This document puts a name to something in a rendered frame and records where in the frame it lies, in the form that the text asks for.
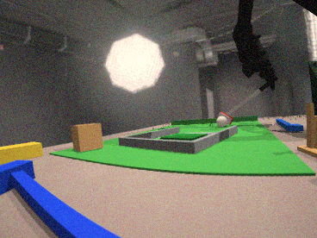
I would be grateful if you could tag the yellow rectangular block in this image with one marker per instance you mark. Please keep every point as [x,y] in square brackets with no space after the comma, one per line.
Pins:
[20,152]

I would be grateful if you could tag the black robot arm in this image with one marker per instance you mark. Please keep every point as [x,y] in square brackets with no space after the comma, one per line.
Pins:
[247,42]

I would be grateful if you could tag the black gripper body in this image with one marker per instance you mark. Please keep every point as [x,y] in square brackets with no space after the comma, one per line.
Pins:
[262,62]

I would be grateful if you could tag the green flat mat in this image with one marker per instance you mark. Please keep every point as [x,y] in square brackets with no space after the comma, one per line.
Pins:
[253,151]

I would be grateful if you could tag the white golf ball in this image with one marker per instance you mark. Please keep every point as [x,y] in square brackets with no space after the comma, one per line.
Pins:
[221,121]

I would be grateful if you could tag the brown cube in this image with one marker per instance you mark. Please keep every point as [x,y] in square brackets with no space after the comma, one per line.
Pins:
[87,137]

